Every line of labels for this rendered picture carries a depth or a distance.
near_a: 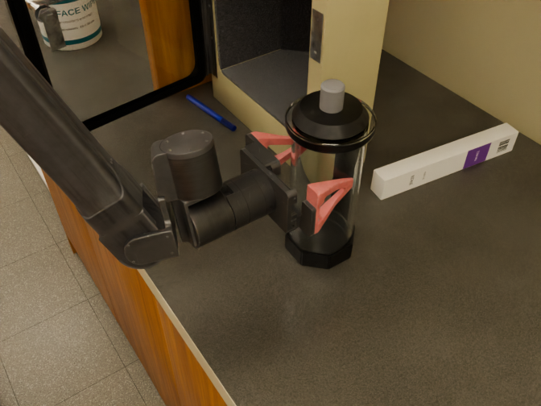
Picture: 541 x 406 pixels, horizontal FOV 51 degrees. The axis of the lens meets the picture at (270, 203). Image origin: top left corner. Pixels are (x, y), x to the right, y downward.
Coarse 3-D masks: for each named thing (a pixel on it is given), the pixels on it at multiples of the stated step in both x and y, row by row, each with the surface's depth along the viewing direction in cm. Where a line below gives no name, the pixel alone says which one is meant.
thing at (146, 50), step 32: (32, 0) 76; (64, 0) 79; (96, 0) 82; (128, 0) 86; (160, 0) 89; (64, 32) 82; (96, 32) 85; (128, 32) 88; (160, 32) 93; (64, 64) 84; (96, 64) 88; (128, 64) 92; (160, 64) 96; (192, 64) 101; (64, 96) 87; (96, 96) 91; (128, 96) 95
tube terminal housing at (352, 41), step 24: (312, 0) 72; (336, 0) 70; (360, 0) 72; (384, 0) 75; (336, 24) 72; (360, 24) 75; (384, 24) 78; (216, 48) 100; (336, 48) 75; (360, 48) 78; (312, 72) 78; (336, 72) 78; (360, 72) 81; (216, 96) 109; (240, 96) 100; (360, 96) 84; (240, 120) 104; (264, 120) 96
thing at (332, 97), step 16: (336, 80) 64; (320, 96) 64; (336, 96) 63; (352, 96) 67; (304, 112) 65; (320, 112) 65; (336, 112) 65; (352, 112) 65; (304, 128) 64; (320, 128) 64; (336, 128) 63; (352, 128) 64
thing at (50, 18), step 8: (48, 8) 78; (40, 16) 78; (48, 16) 77; (56, 16) 78; (48, 24) 78; (56, 24) 78; (48, 32) 78; (56, 32) 79; (56, 40) 80; (56, 48) 80
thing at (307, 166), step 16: (304, 96) 70; (288, 112) 67; (368, 112) 67; (288, 128) 66; (368, 128) 65; (320, 144) 63; (336, 144) 63; (352, 144) 63; (304, 160) 67; (320, 160) 66; (336, 160) 66; (352, 160) 67; (304, 176) 69; (320, 176) 68; (336, 176) 67; (352, 176) 69; (304, 192) 71; (336, 192) 69; (352, 192) 71; (336, 208) 71; (352, 208) 73; (336, 224) 73; (352, 224) 76; (304, 240) 76; (320, 240) 75; (336, 240) 76
